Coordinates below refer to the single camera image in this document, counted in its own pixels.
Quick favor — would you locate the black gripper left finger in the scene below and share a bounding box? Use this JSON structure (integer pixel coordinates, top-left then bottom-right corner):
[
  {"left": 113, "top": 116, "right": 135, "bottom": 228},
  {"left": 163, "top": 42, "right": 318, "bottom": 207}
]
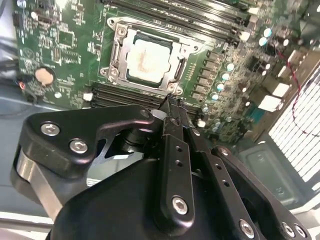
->
[{"left": 9, "top": 93, "right": 197, "bottom": 238}]

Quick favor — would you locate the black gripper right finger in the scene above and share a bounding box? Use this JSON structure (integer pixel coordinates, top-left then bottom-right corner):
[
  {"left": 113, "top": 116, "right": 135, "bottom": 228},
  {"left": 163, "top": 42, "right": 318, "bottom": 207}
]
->
[{"left": 176, "top": 97, "right": 311, "bottom": 240}]

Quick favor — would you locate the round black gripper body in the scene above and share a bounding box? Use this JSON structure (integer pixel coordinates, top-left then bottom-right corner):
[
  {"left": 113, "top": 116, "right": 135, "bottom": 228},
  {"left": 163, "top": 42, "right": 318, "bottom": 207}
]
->
[{"left": 48, "top": 124, "right": 237, "bottom": 240}]

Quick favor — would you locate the metal socket cover frame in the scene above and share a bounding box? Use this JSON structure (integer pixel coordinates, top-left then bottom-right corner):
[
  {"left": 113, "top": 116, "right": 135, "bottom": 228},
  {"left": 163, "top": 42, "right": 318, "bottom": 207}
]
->
[{"left": 113, "top": 27, "right": 188, "bottom": 92}]

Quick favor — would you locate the silver-topped CPU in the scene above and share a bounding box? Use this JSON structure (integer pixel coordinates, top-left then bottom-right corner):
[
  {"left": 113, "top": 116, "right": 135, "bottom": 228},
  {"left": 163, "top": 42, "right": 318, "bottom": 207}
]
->
[{"left": 125, "top": 34, "right": 175, "bottom": 89}]

